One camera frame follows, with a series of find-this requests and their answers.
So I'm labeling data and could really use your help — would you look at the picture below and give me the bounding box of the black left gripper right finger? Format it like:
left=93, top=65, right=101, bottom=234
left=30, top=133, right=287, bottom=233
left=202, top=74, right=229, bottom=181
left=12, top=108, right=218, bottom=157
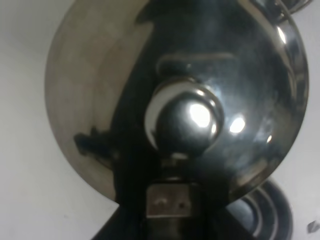
left=189, top=183, right=254, bottom=240

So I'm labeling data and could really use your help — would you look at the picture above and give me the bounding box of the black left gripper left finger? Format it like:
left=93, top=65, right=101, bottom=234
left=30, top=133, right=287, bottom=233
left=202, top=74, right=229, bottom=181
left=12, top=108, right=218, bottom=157
left=92, top=205, right=146, bottom=240

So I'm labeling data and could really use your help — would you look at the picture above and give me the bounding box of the teapot stainless steel saucer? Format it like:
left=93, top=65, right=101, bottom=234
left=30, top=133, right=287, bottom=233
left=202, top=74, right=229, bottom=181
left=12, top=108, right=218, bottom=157
left=226, top=180, right=293, bottom=240

